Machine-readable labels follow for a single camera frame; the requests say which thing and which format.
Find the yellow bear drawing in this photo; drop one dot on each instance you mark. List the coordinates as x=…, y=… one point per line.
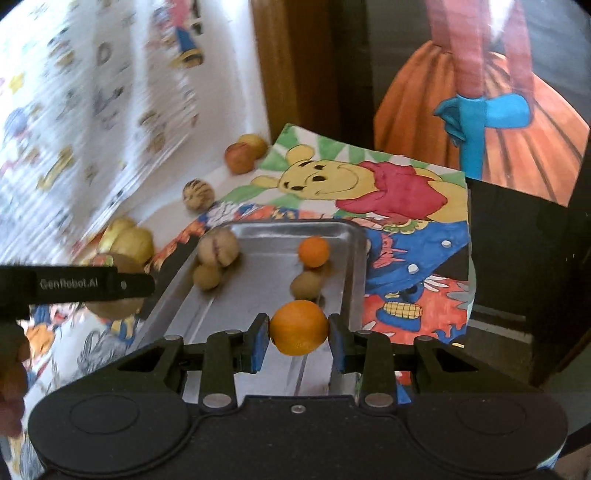
x=323, y=180

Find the cream dark striped melon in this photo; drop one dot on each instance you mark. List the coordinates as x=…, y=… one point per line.
x=198, y=194

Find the orange dress woman poster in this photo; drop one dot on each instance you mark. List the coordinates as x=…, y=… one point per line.
x=461, y=152

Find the person's left hand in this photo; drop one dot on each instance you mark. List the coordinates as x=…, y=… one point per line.
x=9, y=383

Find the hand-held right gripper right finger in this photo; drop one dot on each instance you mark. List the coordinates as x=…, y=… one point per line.
x=337, y=346

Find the small brown kiwi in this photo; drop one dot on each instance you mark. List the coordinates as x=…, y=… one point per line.
x=305, y=284
x=206, y=276

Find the tan purple streaked fruit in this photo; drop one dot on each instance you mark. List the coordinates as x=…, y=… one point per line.
x=218, y=249

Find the brown wooden door frame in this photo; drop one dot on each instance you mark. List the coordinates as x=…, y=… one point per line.
x=281, y=60

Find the metal tray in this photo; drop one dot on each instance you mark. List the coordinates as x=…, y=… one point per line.
x=258, y=295

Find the bright yellow round fruit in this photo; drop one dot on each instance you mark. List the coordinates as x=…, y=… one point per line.
x=114, y=228

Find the reddish orange round fruit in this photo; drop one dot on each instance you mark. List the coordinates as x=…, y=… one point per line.
x=239, y=159

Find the large olive yellow fruit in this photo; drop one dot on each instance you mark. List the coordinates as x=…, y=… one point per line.
x=136, y=247

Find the small orange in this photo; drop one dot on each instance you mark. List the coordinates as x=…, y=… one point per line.
x=314, y=251
x=298, y=327

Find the small yellow round fruit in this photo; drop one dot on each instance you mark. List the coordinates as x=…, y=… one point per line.
x=257, y=142

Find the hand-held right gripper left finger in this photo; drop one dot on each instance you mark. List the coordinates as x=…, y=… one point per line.
x=258, y=344

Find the large kiwi with sticker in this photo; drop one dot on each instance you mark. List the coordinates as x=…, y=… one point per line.
x=111, y=308

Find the white cartoon printed cloth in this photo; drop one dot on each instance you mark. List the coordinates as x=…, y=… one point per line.
x=92, y=115

